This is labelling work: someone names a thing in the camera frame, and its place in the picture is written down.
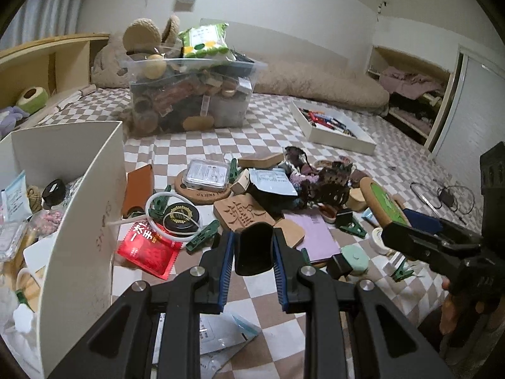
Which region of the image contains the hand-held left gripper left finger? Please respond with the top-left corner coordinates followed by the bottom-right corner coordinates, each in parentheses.
top-left (47, 230), bottom-right (236, 379)

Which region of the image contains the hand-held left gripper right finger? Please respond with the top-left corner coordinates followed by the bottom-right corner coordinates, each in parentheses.
top-left (272, 228), bottom-right (454, 379)

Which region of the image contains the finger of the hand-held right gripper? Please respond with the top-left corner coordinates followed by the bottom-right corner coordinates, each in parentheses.
top-left (402, 208), bottom-right (482, 245)
top-left (382, 222), bottom-right (480, 281)

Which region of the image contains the black plastic case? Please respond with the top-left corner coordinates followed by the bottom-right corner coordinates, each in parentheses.
top-left (234, 223), bottom-right (274, 277)

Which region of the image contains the white storage box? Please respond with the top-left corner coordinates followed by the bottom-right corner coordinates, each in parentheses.
top-left (0, 120), bottom-right (127, 379)

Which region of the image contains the person's right forearm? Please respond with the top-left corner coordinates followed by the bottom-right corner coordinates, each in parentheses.
top-left (418, 309), bottom-right (505, 368)

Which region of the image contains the person's right hand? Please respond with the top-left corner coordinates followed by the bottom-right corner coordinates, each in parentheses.
top-left (439, 276), bottom-right (488, 334)

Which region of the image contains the small cork piece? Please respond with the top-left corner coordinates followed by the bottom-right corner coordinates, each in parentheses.
top-left (274, 220), bottom-right (307, 250)

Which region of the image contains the round cork coaster green top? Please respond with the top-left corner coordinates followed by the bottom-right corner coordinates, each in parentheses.
top-left (359, 176), bottom-right (411, 230)

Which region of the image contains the small tape roll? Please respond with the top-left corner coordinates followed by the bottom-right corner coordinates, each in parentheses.
top-left (370, 226), bottom-right (391, 256)

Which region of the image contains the pink notebook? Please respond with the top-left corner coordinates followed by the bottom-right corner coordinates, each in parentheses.
top-left (282, 213), bottom-right (342, 263)

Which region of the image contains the carved wooden tile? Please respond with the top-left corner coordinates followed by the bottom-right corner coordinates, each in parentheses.
top-left (212, 195), bottom-right (277, 232)

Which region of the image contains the white blue sachet packet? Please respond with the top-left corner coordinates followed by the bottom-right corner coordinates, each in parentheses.
top-left (247, 168), bottom-right (299, 198)
top-left (158, 311), bottom-right (261, 379)

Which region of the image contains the black round tin gold emblem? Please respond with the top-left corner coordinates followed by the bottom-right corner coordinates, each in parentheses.
top-left (163, 204), bottom-right (198, 240)

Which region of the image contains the pale wooden block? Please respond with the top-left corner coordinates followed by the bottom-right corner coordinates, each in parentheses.
top-left (347, 187), bottom-right (370, 212)

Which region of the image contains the mint round tape measure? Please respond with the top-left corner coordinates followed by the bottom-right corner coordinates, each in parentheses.
top-left (340, 244), bottom-right (371, 277)

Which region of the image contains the round wooden coaster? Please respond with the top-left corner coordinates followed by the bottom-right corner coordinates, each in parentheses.
top-left (174, 169), bottom-right (234, 205)

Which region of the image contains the red foil packet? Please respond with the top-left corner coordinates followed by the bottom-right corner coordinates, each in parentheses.
top-left (116, 220), bottom-right (184, 281)

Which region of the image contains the brown hair claw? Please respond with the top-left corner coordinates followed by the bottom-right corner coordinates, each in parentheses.
top-left (315, 163), bottom-right (354, 206)

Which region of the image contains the clear plastic case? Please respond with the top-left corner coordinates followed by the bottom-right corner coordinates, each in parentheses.
top-left (0, 220), bottom-right (28, 262)
top-left (185, 159), bottom-right (232, 190)

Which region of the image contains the wooden block with brown top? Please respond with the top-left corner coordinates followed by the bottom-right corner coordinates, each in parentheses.
top-left (236, 153), bottom-right (285, 171)

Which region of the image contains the white sliding door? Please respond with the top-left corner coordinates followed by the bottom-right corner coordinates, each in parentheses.
top-left (429, 47), bottom-right (505, 175)

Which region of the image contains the brown leather case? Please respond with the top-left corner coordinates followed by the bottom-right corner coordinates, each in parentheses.
top-left (122, 164), bottom-right (155, 220)

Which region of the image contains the white tray of pens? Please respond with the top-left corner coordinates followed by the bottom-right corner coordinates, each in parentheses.
top-left (289, 100), bottom-right (378, 157)

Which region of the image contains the closet with clothes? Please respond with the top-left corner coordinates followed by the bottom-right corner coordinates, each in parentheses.
top-left (366, 45), bottom-right (462, 151)

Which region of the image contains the long beige fluffy cushion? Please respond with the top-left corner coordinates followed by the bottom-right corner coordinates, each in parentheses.
top-left (245, 61), bottom-right (391, 111)

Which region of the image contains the clear plastic storage bin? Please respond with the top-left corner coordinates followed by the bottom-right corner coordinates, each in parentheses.
top-left (120, 57), bottom-right (267, 135)

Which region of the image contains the small black round jar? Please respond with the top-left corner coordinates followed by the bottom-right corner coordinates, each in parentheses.
top-left (41, 179), bottom-right (66, 208)

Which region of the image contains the yellow ball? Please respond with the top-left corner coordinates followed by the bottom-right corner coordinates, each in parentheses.
top-left (143, 56), bottom-right (167, 80)

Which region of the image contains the green snack packet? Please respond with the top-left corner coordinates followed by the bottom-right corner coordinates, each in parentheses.
top-left (177, 23), bottom-right (238, 62)

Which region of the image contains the beige fluffy pillow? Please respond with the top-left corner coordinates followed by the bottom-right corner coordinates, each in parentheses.
top-left (90, 33), bottom-right (133, 90)

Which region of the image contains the brown plush toy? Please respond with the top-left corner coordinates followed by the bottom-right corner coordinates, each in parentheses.
top-left (122, 15), bottom-right (182, 54)

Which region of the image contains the avocado plush toy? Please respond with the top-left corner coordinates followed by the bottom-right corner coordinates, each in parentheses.
top-left (15, 86), bottom-right (50, 115)

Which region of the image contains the purple plush toy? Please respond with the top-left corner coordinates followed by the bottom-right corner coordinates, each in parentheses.
top-left (0, 105), bottom-right (31, 137)

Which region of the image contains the wooden headboard shelf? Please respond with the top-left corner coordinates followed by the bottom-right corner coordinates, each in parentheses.
top-left (0, 33), bottom-right (111, 127)

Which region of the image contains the grey curtain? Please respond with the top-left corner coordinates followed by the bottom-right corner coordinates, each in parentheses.
top-left (0, 0), bottom-right (88, 50)

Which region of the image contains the grey cable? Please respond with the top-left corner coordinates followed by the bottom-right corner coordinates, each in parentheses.
top-left (410, 181), bottom-right (476, 222)

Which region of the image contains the white tube ring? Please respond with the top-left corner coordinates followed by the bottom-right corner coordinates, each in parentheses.
top-left (108, 193), bottom-right (204, 242)

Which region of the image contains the jute rope knot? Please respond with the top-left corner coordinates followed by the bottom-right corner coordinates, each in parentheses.
top-left (25, 186), bottom-right (44, 214)

